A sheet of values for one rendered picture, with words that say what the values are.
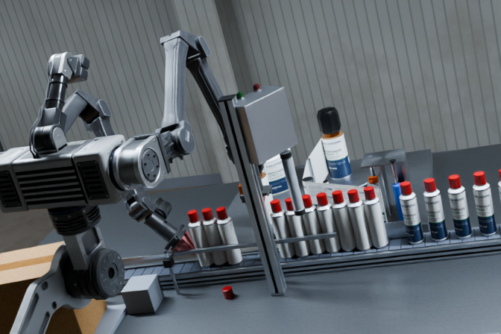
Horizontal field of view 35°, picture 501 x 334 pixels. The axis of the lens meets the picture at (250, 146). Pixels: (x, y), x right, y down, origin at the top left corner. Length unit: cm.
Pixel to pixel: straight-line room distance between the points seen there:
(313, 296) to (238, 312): 24
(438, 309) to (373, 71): 314
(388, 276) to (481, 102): 287
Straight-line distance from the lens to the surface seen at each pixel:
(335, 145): 308
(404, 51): 520
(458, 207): 251
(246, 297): 260
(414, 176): 306
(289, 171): 240
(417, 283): 246
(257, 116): 232
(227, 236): 266
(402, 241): 260
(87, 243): 231
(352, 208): 252
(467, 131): 533
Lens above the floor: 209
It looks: 18 degrees down
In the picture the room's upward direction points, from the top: 15 degrees counter-clockwise
